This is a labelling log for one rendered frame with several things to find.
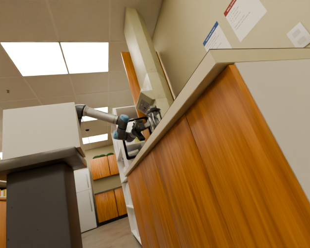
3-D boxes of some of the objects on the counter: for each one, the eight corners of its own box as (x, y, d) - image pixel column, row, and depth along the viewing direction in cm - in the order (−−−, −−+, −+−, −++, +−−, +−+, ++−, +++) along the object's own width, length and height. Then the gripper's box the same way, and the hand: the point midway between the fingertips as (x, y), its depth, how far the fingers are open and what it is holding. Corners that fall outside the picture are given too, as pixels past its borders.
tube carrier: (173, 137, 109) (163, 108, 116) (159, 139, 103) (150, 108, 110) (164, 142, 117) (155, 115, 124) (151, 144, 111) (142, 115, 118)
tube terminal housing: (182, 151, 175) (161, 89, 200) (197, 142, 147) (170, 71, 171) (160, 157, 167) (140, 91, 192) (170, 148, 138) (146, 72, 163)
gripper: (122, 127, 137) (131, 114, 123) (143, 125, 148) (154, 113, 134) (125, 137, 134) (135, 125, 119) (146, 134, 145) (157, 123, 130)
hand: (146, 122), depth 125 cm, fingers open, 14 cm apart
